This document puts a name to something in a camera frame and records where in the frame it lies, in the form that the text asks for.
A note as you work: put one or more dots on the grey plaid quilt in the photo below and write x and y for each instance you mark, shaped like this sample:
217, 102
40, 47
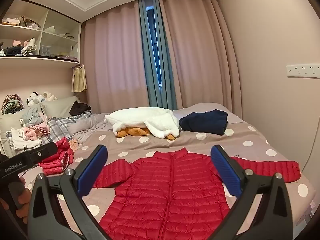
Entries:
62, 127

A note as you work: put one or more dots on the grey pillow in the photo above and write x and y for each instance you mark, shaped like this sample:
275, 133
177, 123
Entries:
57, 106

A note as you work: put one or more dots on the orange brown garment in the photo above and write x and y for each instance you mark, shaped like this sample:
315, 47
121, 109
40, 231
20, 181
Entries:
132, 132

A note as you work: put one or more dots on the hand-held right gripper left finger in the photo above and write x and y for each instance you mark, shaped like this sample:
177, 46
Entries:
91, 170

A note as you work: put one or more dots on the pile of light clothes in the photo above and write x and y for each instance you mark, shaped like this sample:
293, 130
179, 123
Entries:
10, 121

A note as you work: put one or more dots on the white plush toy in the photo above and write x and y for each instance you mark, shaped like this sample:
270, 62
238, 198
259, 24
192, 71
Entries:
47, 96

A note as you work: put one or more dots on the panda plush toy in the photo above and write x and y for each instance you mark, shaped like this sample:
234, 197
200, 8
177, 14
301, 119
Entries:
32, 98

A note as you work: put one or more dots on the navy blue garment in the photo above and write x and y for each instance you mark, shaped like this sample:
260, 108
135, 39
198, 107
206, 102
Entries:
205, 122

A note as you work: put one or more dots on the white wall socket strip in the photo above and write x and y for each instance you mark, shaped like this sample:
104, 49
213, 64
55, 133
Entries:
302, 70

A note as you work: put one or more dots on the striped hanging cloth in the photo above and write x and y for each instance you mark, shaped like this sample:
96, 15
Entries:
79, 80

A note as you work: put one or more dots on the peach cloth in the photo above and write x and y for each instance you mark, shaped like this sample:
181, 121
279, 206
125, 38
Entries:
73, 145

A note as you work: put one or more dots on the white fleece garment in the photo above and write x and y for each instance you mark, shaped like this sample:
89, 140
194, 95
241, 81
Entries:
140, 116

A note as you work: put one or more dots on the white folded clothes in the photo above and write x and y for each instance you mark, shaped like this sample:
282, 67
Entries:
23, 142

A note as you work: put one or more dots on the folded pinkish red puffer jacket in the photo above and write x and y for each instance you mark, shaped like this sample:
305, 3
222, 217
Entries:
53, 165

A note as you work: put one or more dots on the white wall shelf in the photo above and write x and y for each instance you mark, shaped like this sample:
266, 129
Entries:
37, 60

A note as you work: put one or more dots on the heap of beige bags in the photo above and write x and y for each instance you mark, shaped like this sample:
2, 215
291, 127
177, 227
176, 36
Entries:
23, 22

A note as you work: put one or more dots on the clear plastic box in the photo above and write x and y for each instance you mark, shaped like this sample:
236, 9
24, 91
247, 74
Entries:
46, 50

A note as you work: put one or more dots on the window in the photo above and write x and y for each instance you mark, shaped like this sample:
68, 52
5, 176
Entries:
153, 42

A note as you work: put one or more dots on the clothes heap with dark garment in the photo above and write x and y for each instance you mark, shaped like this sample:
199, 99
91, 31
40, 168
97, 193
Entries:
15, 50

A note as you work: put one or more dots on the black cloth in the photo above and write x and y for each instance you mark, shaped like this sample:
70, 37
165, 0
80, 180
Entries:
78, 108

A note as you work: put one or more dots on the dotted grey-pink bed cover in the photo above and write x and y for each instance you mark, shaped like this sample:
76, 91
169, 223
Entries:
237, 140

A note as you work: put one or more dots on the person's left hand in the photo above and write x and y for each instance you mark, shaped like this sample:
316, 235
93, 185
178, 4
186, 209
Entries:
23, 205

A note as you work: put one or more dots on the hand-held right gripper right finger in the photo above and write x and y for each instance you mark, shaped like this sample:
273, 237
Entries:
226, 172

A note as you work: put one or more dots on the teal curtain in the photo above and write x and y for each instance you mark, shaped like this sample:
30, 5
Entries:
166, 80

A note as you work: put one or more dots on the multicolour knitted cloth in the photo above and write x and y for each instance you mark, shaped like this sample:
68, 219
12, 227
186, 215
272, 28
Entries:
11, 103

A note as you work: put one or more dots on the red down jacket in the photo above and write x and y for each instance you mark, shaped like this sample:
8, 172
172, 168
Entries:
175, 192

